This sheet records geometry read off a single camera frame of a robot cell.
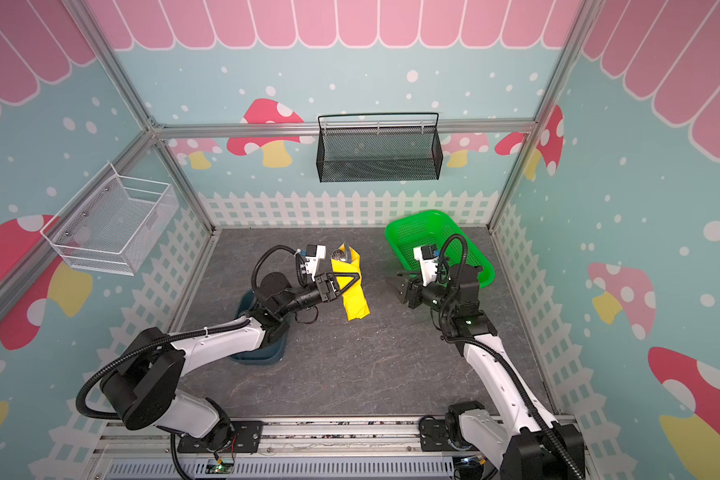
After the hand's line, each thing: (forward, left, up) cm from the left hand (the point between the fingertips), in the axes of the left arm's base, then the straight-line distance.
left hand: (360, 284), depth 72 cm
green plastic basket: (+41, -25, -21) cm, 53 cm away
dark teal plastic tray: (-10, +24, -20) cm, 33 cm away
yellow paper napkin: (-3, +1, -2) cm, 4 cm away
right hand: (+4, -8, -1) cm, 9 cm away
